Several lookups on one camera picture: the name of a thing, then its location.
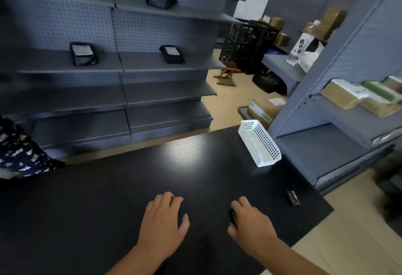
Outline stack of brown cardboard boxes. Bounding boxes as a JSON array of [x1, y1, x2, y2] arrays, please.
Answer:
[[317, 7, 347, 41]]

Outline cardboard box with green print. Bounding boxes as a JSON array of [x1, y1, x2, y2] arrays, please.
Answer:
[[247, 97, 288, 130]]

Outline person's right hand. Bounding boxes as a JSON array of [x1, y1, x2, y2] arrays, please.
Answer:
[[227, 196, 281, 254]]

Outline grey shelving unit with boxes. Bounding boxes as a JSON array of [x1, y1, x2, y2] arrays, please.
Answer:
[[261, 0, 402, 195]]

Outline stack of black plastic crates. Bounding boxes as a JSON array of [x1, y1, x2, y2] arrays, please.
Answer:
[[219, 19, 280, 75]]

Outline black bag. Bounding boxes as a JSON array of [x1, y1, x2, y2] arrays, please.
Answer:
[[252, 70, 288, 94]]

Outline brown box with pale label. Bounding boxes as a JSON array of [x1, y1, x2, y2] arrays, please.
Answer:
[[381, 75, 402, 94]]

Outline black packet with white label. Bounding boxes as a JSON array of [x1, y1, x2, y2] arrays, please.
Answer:
[[145, 0, 178, 10], [69, 42, 99, 67], [159, 45, 185, 64]]

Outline white plastic bag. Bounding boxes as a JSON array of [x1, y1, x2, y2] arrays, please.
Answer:
[[297, 39, 325, 73]]

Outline brown box with green label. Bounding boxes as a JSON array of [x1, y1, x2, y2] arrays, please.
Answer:
[[358, 80, 402, 119]]

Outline white perforated plastic basket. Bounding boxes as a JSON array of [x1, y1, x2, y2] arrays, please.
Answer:
[[237, 119, 282, 168]]

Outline small wooden stool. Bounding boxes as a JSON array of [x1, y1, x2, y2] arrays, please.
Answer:
[[213, 68, 242, 87]]

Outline person's left forearm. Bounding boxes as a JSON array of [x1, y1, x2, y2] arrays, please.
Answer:
[[105, 243, 175, 275]]

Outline small brown cardboard box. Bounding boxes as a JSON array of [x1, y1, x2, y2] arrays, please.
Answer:
[[274, 32, 291, 47], [269, 17, 285, 31]]

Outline person's left hand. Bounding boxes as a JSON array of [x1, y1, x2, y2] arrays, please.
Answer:
[[139, 192, 191, 254]]

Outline person's right forearm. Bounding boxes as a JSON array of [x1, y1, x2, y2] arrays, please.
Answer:
[[260, 238, 331, 275]]

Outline clear water bottle white label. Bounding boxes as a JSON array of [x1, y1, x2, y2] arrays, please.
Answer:
[[286, 22, 321, 66]]

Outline brown box with white label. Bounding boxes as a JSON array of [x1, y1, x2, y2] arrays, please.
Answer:
[[320, 79, 370, 110]]

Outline long grey pegboard shelving unit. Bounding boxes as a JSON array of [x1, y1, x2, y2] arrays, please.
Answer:
[[0, 0, 242, 159]]

